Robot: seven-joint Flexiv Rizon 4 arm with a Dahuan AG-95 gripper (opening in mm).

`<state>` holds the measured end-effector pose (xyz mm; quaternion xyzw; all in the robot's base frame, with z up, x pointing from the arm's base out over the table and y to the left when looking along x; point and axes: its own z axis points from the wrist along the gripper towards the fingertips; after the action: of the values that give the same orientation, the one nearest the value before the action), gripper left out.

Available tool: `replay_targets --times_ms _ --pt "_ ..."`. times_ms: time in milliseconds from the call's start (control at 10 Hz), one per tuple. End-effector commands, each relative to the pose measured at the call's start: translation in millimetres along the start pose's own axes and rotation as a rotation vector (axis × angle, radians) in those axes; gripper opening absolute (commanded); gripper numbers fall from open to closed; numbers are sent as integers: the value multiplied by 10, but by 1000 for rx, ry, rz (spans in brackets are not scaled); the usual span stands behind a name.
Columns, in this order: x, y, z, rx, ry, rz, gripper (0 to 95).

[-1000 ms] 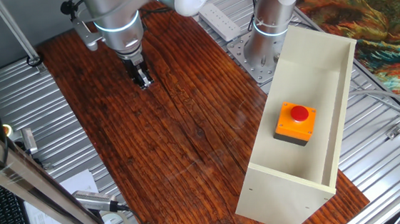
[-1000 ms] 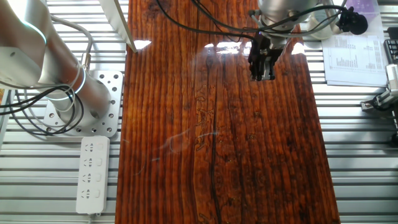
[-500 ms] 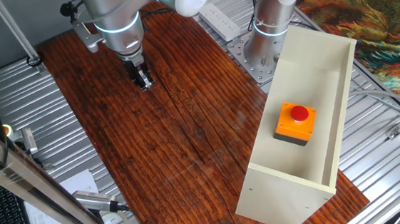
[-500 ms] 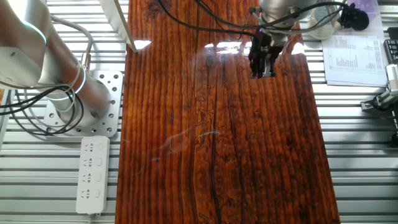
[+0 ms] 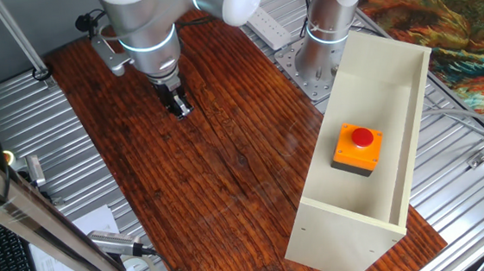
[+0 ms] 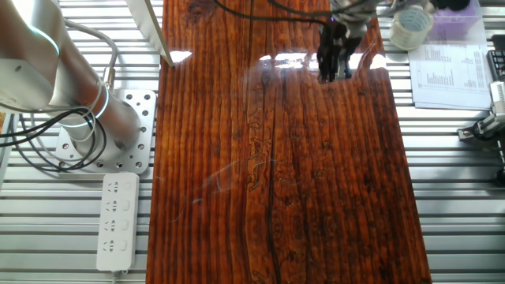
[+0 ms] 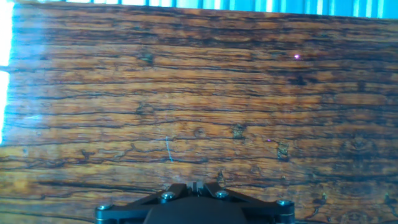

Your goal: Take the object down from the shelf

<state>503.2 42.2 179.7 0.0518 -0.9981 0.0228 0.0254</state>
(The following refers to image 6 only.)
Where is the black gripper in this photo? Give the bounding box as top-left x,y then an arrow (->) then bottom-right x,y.
317,15 -> 364,84

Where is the cream wooden shelf box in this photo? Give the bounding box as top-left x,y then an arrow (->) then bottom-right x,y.
125,0 -> 175,68

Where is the translucent tape roll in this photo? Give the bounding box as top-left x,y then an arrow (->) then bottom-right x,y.
389,4 -> 434,51

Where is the printed paper sheet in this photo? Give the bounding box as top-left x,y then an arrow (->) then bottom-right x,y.
408,41 -> 494,111

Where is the purple plastic box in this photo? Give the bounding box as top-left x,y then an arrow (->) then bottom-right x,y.
428,0 -> 488,44

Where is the black keyboard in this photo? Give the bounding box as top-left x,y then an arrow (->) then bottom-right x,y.
486,34 -> 505,82

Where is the glossy brown wooden board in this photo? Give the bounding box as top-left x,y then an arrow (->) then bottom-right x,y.
145,0 -> 433,284

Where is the white power strip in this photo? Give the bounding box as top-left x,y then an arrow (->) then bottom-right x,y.
95,172 -> 140,273

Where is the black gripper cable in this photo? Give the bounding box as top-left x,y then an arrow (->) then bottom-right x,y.
212,0 -> 331,24

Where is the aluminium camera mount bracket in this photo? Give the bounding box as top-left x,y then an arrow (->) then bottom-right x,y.
457,112 -> 505,142

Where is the silver exterior depth camera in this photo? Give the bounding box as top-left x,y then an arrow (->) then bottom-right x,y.
488,80 -> 505,115

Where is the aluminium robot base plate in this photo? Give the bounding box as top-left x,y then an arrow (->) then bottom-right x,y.
54,88 -> 158,175

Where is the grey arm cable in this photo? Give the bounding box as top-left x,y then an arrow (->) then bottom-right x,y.
62,17 -> 119,92

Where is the black base cable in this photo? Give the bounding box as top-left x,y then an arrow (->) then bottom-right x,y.
0,106 -> 108,174

